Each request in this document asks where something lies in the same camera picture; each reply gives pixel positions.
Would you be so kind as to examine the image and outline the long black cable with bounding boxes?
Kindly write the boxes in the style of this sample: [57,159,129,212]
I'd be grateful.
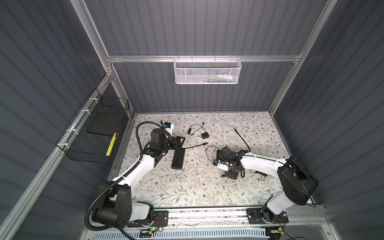
[181,127,252,153]

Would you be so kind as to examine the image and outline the black power adapter with cable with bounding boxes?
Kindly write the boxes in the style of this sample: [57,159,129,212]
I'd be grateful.
[251,171,268,181]

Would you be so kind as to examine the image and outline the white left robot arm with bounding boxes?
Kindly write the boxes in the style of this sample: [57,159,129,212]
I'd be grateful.
[84,122,185,231]

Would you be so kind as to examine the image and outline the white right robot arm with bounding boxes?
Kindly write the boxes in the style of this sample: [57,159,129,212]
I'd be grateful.
[213,147,319,223]

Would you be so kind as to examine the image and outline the long black power brick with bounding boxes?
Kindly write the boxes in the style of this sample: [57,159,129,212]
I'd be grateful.
[171,148,186,170]

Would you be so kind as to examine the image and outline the yellow striped tool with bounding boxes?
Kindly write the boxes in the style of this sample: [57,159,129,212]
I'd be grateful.
[106,133,118,157]

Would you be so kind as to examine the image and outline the black foam pad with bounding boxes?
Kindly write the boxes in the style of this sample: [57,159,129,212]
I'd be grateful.
[87,113,121,137]

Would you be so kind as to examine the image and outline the items in white basket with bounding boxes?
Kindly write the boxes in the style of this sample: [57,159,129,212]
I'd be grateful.
[198,74,238,84]

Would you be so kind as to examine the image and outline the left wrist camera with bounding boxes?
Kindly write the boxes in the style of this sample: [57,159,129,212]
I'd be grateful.
[163,122,174,136]

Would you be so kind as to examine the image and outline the small black adapter with cable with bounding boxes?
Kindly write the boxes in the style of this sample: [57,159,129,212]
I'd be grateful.
[187,122,210,140]

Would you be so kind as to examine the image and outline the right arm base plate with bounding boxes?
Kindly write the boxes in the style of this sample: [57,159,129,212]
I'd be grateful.
[246,208,289,224]

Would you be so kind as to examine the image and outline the white wire mesh basket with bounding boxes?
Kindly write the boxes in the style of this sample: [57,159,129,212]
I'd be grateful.
[173,57,242,85]

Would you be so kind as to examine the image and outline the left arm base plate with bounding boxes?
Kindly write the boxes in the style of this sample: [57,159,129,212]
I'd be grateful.
[127,211,169,228]

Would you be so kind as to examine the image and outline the white slotted cable duct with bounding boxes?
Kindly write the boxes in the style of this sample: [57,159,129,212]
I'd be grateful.
[91,227,271,240]

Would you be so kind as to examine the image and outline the black wire wall basket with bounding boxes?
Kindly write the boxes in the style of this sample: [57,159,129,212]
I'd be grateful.
[57,90,130,164]

